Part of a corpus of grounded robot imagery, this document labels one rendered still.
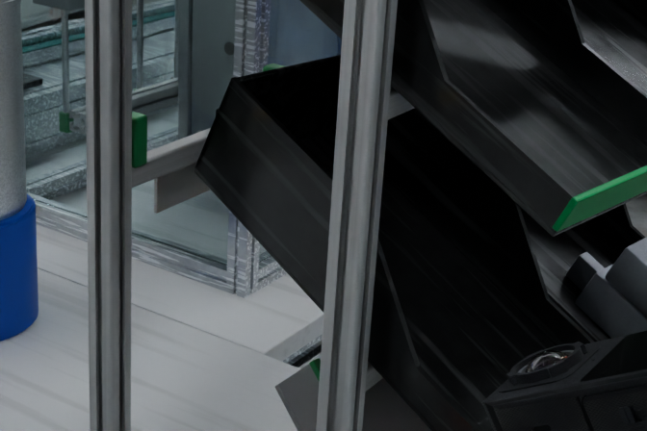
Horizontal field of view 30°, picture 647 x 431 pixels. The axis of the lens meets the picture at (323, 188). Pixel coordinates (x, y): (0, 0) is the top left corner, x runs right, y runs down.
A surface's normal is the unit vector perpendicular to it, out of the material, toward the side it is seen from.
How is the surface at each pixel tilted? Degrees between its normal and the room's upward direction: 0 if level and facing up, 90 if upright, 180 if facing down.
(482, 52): 25
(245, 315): 0
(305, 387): 90
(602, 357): 32
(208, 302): 0
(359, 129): 90
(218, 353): 0
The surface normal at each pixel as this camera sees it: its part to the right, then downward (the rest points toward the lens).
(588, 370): -0.39, -0.92
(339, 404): -0.54, 0.27
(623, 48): 0.36, -0.73
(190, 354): 0.06, -0.93
